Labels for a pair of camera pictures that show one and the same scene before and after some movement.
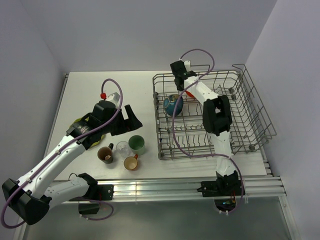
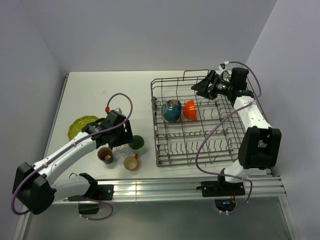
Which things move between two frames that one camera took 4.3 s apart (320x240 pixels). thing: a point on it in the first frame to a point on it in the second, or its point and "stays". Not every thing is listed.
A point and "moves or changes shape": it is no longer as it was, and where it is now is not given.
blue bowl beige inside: x=169 y=103 moves or changes shape
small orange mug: x=130 y=162 stays
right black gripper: x=179 y=89 to x=205 y=91
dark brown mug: x=105 y=153 stays
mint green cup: x=137 y=144 stays
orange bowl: x=189 y=93 to x=189 y=110
